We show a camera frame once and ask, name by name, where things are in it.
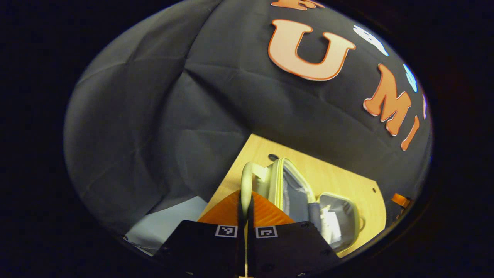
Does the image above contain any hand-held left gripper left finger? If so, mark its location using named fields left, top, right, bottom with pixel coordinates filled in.
left=154, top=189, right=247, bottom=278

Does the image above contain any black backdrop cloth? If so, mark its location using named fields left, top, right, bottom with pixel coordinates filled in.
left=64, top=0, right=433, bottom=236

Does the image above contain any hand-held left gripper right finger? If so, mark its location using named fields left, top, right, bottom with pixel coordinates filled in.
left=247, top=190, right=343, bottom=278

